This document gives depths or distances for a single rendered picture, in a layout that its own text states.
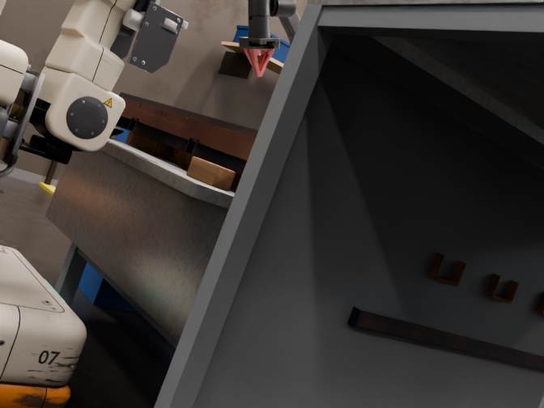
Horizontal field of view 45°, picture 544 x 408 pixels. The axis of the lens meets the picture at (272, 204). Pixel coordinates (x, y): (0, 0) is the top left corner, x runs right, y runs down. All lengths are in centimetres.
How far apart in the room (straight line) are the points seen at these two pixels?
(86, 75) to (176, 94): 460
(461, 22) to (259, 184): 37
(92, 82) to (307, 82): 78
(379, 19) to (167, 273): 102
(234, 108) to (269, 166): 559
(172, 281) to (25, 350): 39
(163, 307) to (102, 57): 63
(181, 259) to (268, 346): 59
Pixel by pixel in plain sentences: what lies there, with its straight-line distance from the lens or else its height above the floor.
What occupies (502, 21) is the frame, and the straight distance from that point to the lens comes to 77.
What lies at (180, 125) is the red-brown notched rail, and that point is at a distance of 198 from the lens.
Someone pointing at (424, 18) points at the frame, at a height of 99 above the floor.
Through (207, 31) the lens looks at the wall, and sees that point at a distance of 636.
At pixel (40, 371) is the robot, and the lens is 160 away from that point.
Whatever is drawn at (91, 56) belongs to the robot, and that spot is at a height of 87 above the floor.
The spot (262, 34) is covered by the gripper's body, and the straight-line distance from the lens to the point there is 172.
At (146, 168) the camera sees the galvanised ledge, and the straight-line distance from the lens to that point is 161.
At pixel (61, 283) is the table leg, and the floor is 10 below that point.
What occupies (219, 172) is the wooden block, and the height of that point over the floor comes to 72.
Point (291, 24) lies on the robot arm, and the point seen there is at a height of 125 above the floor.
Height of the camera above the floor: 74
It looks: 2 degrees down
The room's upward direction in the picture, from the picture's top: 21 degrees clockwise
